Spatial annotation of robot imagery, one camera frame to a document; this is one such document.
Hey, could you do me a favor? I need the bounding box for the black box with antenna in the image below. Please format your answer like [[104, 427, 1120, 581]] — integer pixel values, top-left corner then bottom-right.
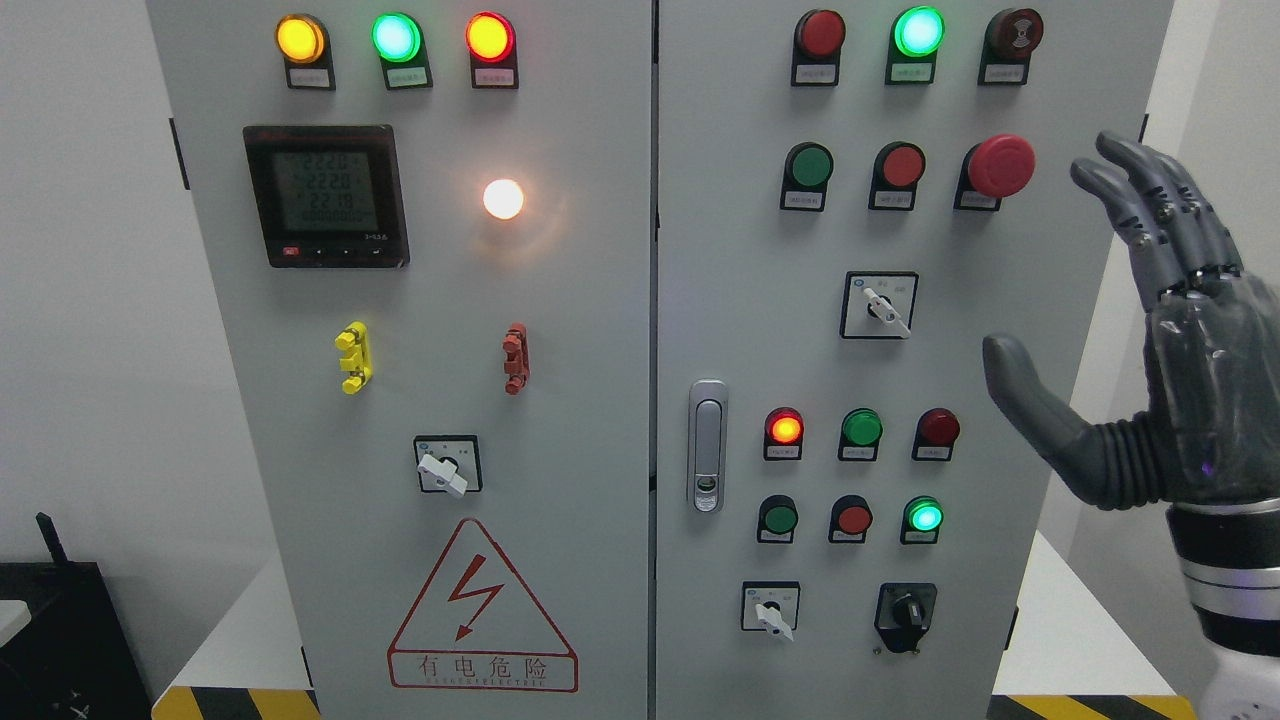
[[1, 512, 151, 719]]

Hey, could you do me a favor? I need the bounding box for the green indicator lamp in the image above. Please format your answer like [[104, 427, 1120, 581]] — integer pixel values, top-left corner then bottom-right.
[[838, 407, 884, 462], [370, 12, 434, 91]]

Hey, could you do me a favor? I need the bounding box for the right cabinet door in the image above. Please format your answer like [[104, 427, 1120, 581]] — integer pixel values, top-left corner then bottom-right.
[[654, 1, 1172, 719]]

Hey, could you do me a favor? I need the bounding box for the red push button lower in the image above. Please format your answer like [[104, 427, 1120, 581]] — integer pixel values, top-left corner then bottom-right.
[[828, 495, 874, 544]]

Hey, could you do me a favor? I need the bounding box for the yellow indicator lamp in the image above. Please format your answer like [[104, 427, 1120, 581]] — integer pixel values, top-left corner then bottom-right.
[[275, 13, 337, 91]]

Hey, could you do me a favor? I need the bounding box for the red push button upper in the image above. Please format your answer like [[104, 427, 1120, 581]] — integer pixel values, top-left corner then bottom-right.
[[868, 141, 925, 211]]

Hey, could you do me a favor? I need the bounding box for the red electric hazard warning sticker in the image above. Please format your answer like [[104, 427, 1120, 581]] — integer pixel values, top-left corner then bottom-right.
[[387, 518, 579, 693]]

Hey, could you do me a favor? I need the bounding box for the green indicator lamp top left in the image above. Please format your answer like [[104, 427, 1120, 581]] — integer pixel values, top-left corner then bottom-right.
[[370, 12, 434, 91]]

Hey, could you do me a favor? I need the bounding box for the red push button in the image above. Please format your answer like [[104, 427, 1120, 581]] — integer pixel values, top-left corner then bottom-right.
[[868, 141, 925, 211], [828, 495, 874, 544]]

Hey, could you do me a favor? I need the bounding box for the left cabinet door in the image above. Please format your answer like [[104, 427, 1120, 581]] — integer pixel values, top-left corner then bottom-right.
[[147, 1, 653, 719]]

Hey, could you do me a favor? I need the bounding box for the gray rotary switch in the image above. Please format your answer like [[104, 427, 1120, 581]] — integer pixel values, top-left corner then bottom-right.
[[740, 582, 801, 642], [838, 272, 919, 340]]

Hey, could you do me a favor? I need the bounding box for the cabinet door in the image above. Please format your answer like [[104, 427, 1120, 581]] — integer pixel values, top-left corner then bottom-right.
[[147, 1, 653, 719], [654, 1, 1172, 719]]

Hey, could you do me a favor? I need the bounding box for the white glowing lamp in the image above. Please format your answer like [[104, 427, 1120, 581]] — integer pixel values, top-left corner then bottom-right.
[[481, 178, 526, 222]]

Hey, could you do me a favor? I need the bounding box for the gray robotic hand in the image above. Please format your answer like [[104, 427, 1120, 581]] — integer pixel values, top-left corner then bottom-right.
[[982, 131, 1279, 510]]

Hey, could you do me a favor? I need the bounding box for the black key selector switch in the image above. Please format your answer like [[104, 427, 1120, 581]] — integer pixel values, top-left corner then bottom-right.
[[874, 582, 937, 653]]

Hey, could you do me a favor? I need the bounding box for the gray rotary switch left door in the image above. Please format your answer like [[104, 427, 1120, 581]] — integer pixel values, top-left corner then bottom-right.
[[413, 434, 483, 498]]

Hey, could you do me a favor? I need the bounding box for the red lit indicator lamp middle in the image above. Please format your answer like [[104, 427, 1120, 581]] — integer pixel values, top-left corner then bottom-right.
[[762, 407, 805, 461]]

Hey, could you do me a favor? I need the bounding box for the gray rotary switch bottom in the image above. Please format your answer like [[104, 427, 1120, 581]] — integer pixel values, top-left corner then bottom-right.
[[740, 582, 801, 642]]

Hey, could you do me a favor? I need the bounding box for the red indicator lamp top right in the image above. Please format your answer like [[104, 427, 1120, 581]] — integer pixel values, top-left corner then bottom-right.
[[791, 8, 847, 87]]

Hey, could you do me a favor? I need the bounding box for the red emergency stop button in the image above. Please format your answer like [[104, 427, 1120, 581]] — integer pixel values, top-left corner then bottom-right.
[[954, 133, 1036, 211]]

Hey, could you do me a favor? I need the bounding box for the black digital power meter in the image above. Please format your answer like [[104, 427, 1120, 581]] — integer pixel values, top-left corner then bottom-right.
[[242, 124, 410, 269]]

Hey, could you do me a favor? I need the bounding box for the silver door latch handle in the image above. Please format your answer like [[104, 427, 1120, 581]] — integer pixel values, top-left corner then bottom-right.
[[686, 379, 728, 512]]

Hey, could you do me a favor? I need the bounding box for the green indicator lamp middle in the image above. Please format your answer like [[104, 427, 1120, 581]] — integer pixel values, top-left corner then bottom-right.
[[838, 407, 884, 462]]

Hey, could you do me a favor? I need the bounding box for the red-orange indicator lamp top left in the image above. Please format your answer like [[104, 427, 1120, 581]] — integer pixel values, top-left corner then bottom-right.
[[465, 12, 520, 90]]

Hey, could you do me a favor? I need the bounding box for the dark red buzzer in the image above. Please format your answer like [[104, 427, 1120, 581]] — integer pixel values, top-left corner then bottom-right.
[[977, 8, 1044, 86]]

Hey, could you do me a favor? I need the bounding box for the green push button upper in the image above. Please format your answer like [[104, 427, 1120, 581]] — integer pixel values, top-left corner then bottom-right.
[[780, 141, 835, 211]]

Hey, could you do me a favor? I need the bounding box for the green lit lamp top right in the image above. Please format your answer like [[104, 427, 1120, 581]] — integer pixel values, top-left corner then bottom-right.
[[884, 5, 946, 86]]

